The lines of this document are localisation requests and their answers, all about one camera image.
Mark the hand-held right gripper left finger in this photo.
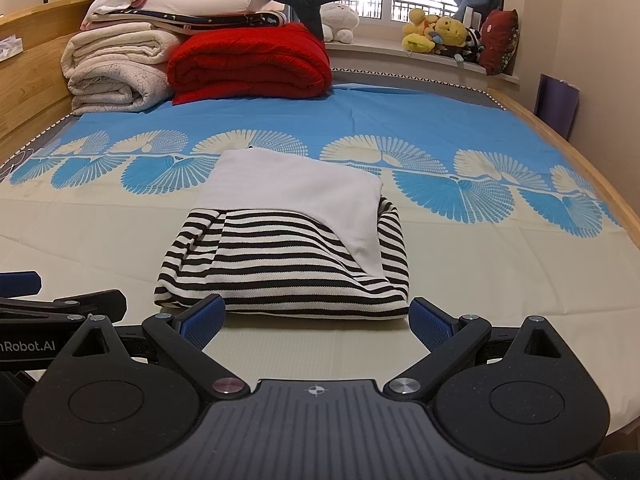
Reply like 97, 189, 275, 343
54, 293, 252, 402

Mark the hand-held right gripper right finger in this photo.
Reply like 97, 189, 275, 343
383, 296, 577, 402

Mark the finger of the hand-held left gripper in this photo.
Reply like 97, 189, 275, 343
0, 270, 43, 298
0, 288, 129, 318

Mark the striped hooded shirt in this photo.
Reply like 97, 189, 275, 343
154, 147, 411, 323

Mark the blue and cream printed bedsheet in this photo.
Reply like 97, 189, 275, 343
0, 82, 631, 436

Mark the cream folded blanket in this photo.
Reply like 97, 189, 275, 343
60, 27, 189, 117

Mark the tissue box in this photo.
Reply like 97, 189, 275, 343
0, 34, 24, 62

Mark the window sill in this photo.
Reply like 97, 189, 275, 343
324, 40, 522, 84

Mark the red folded blanket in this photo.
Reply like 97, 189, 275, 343
167, 22, 334, 107

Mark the striped plush toy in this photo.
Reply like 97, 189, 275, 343
454, 26, 484, 64

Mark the dark red cushion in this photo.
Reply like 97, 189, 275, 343
476, 8, 519, 77

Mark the yellow bear plush toy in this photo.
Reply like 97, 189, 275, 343
432, 16, 469, 57

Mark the yellow duck plush toy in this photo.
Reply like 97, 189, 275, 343
401, 7, 437, 54

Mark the navy patterned folded blanket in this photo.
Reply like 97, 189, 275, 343
86, 9, 291, 31

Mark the white plush toy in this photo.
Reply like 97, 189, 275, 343
319, 1, 362, 44

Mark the white folded quilt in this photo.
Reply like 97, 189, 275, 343
149, 0, 289, 15

